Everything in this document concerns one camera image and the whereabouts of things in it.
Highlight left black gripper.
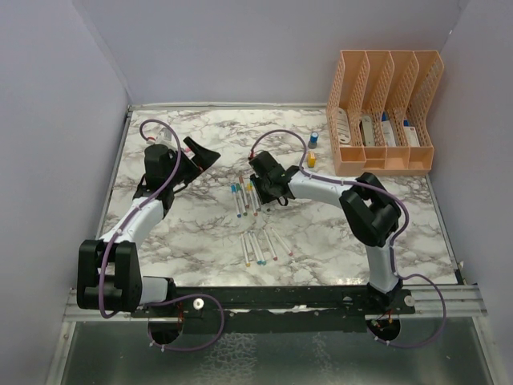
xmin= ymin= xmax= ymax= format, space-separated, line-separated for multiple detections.
xmin=166 ymin=137 xmax=220 ymax=188

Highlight green cap marker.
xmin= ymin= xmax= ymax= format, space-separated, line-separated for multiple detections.
xmin=240 ymin=233 xmax=251 ymax=267
xmin=236 ymin=183 xmax=248 ymax=217

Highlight brown cap marker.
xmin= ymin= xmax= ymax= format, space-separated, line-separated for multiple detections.
xmin=238 ymin=175 xmax=250 ymax=209

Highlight magenta cap marker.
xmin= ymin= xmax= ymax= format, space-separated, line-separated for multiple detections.
xmin=263 ymin=229 xmax=278 ymax=261

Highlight pink cap marker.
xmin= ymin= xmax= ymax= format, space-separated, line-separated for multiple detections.
xmin=271 ymin=228 xmax=293 ymax=256

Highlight light blue cap marker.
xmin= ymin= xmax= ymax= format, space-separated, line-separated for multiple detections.
xmin=249 ymin=232 xmax=266 ymax=265

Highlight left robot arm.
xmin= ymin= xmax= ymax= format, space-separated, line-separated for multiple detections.
xmin=76 ymin=137 xmax=220 ymax=318

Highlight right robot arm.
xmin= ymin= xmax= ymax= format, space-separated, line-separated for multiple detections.
xmin=248 ymin=151 xmax=402 ymax=314

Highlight blue cap left marker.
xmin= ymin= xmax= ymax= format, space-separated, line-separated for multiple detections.
xmin=230 ymin=184 xmax=242 ymax=218

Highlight yellow grey square stamp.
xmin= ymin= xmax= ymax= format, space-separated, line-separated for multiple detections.
xmin=307 ymin=151 xmax=317 ymax=168

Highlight blue grey round stamp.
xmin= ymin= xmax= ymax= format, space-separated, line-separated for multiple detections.
xmin=308 ymin=132 xmax=319 ymax=149

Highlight peach plastic file organizer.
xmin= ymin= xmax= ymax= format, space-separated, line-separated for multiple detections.
xmin=326 ymin=50 xmax=444 ymax=176

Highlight white box in organizer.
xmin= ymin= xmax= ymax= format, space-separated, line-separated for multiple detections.
xmin=403 ymin=120 xmax=420 ymax=148

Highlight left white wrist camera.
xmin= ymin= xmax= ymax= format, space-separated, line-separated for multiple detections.
xmin=155 ymin=128 xmax=173 ymax=146

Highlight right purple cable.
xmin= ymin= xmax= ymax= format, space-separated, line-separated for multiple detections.
xmin=248 ymin=129 xmax=448 ymax=349

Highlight purple cable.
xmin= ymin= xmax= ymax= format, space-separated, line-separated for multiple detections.
xmin=248 ymin=129 xmax=448 ymax=349
xmin=98 ymin=119 xmax=225 ymax=353

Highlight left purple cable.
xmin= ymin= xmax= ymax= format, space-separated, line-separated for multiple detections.
xmin=98 ymin=119 xmax=225 ymax=353

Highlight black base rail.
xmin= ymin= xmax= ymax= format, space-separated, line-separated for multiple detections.
xmin=131 ymin=286 xmax=415 ymax=334

